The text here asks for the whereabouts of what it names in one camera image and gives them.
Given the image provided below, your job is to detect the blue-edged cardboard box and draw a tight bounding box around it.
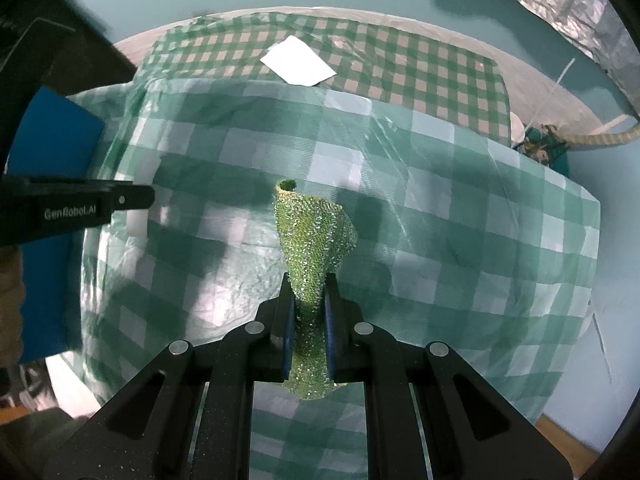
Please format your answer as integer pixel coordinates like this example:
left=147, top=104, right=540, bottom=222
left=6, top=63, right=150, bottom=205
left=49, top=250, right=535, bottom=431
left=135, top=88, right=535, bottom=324
left=10, top=85, right=108, bottom=363

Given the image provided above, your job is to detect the teal tangled bundle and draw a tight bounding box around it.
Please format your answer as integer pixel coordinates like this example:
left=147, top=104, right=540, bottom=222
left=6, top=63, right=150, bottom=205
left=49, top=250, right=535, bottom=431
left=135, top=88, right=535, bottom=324
left=512, top=122, right=571, bottom=178

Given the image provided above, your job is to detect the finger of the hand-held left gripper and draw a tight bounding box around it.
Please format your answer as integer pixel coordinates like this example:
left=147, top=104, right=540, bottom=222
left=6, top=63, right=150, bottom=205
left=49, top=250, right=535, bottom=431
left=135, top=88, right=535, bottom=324
left=112, top=183, right=155, bottom=211

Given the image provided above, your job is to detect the white paper sheet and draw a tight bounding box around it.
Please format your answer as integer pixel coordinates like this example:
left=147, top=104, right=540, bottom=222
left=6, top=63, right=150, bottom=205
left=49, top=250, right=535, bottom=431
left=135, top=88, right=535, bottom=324
left=260, top=36, right=337, bottom=87

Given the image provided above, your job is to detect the beige green checked cloth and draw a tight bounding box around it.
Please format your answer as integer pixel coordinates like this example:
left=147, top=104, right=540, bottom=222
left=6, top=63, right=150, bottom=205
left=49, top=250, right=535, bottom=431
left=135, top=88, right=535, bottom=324
left=135, top=10, right=511, bottom=143

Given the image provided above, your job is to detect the green checked plastic tablecloth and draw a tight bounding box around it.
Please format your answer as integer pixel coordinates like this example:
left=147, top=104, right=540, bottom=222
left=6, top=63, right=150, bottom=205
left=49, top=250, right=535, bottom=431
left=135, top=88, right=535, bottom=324
left=65, top=77, right=601, bottom=480

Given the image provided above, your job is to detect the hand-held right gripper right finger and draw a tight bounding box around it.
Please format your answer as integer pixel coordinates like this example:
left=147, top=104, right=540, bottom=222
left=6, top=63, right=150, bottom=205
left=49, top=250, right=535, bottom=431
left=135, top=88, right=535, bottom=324
left=322, top=272, right=573, bottom=480

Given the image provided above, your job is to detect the black bulky object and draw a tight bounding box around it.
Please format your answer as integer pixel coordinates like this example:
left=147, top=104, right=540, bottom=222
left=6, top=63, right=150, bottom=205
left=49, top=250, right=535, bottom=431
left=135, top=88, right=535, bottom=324
left=0, top=0, right=138, bottom=171

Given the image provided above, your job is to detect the green sparkly cloth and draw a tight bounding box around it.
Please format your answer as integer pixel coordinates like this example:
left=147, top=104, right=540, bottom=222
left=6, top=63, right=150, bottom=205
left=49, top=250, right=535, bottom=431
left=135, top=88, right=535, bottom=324
left=272, top=178, right=360, bottom=401

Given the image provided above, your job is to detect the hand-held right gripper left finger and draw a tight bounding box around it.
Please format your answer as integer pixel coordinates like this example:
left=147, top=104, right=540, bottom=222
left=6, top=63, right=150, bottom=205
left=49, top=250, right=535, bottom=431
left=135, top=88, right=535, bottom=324
left=65, top=272, right=296, bottom=480

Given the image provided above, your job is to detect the silver foil sheet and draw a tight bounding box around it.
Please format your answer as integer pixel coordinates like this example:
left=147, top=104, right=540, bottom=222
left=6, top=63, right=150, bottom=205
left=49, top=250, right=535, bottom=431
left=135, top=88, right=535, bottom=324
left=435, top=0, right=631, bottom=96

